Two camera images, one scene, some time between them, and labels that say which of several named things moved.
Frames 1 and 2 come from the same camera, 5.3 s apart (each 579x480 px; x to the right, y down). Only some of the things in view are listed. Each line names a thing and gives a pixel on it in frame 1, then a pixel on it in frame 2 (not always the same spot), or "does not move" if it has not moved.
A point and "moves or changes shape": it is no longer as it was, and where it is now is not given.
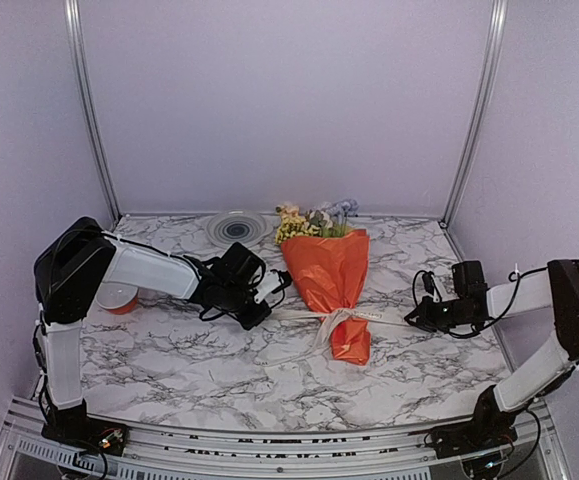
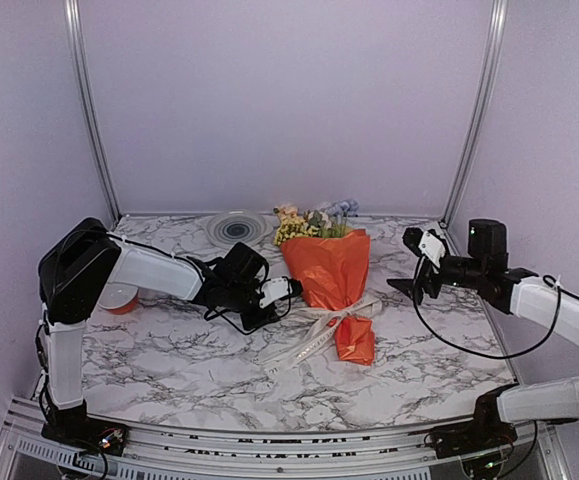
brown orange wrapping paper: [329, 271] does not move
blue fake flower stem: [343, 208] does not move
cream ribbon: [329, 319] moves or changes shape
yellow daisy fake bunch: [291, 227] does not move
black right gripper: [425, 319] → [429, 283]
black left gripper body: [233, 299] does not move
